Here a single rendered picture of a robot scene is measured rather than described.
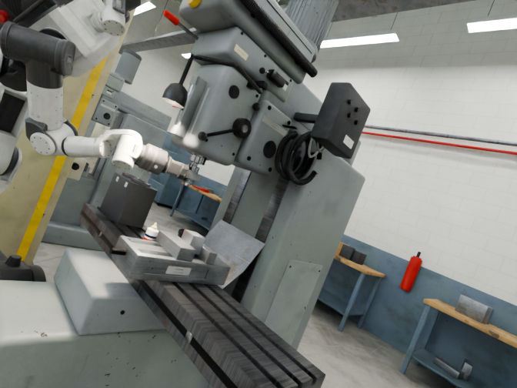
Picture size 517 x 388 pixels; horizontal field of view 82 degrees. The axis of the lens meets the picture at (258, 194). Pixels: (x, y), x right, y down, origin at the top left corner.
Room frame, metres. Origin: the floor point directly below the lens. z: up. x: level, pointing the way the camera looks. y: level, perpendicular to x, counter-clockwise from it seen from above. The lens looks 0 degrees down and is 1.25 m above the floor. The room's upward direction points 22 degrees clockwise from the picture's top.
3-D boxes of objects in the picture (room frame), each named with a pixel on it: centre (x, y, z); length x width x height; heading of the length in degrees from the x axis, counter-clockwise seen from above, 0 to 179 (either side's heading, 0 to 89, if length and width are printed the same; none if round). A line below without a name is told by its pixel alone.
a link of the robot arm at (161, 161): (1.06, 0.34, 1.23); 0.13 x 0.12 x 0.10; 32
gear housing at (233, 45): (1.14, 0.23, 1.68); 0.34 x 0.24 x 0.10; 137
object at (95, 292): (1.11, 0.26, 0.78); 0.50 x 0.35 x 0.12; 137
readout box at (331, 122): (1.09, -0.19, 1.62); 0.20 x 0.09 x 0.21; 137
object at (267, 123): (1.25, 0.13, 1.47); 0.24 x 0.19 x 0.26; 47
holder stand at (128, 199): (1.40, 0.56, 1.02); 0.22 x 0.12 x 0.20; 48
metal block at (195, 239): (1.00, 0.15, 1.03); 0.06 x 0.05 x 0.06; 45
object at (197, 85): (1.03, 0.34, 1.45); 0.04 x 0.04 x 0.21; 47
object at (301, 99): (1.47, -0.08, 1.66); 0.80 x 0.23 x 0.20; 137
